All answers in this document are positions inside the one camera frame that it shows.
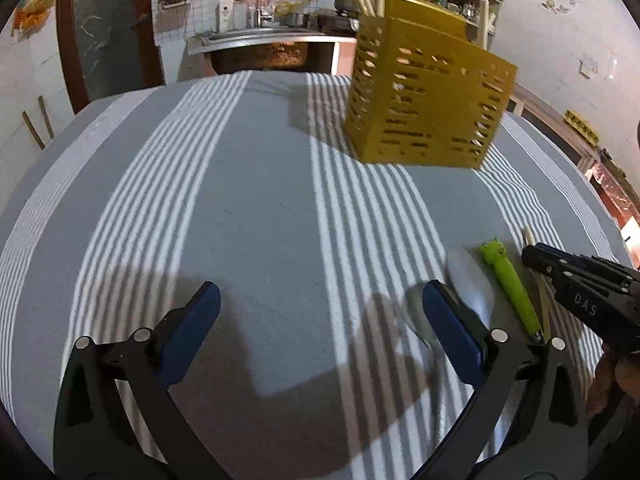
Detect dark brown glass door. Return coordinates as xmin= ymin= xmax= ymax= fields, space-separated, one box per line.
xmin=55 ymin=0 xmax=164 ymax=114

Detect yellow egg tray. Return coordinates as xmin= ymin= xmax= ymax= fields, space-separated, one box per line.
xmin=563 ymin=110 xmax=600 ymax=148

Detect wooden sticks against wall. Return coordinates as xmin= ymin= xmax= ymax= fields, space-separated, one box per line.
xmin=22 ymin=95 xmax=57 ymax=151

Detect wooden chopstick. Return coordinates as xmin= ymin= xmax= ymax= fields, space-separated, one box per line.
xmin=523 ymin=226 xmax=551 ymax=339
xmin=476 ymin=0 xmax=489 ymax=50

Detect green frog handle utensil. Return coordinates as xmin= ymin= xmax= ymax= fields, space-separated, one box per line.
xmin=480 ymin=240 xmax=544 ymax=344

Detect white soap bottle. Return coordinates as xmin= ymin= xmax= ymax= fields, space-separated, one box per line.
xmin=217 ymin=0 xmax=235 ymax=34

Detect white wall switch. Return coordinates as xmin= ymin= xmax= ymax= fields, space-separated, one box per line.
xmin=579 ymin=55 xmax=599 ymax=79

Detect person's right hand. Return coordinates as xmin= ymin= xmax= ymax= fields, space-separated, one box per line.
xmin=586 ymin=344 xmax=640 ymax=419

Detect grey striped tablecloth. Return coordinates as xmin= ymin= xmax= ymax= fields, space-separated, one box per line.
xmin=1 ymin=72 xmax=629 ymax=479

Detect hanging plastic bag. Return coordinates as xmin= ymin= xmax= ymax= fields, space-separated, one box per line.
xmin=11 ymin=0 xmax=55 ymax=41

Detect steel sink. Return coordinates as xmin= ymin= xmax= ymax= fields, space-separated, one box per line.
xmin=186 ymin=26 xmax=356 ymax=75

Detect yellow slotted utensil basket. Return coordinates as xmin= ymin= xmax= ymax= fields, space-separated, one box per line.
xmin=344 ymin=0 xmax=518 ymax=169

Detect metal spoon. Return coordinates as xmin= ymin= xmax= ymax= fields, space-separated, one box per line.
xmin=400 ymin=282 xmax=448 ymax=448

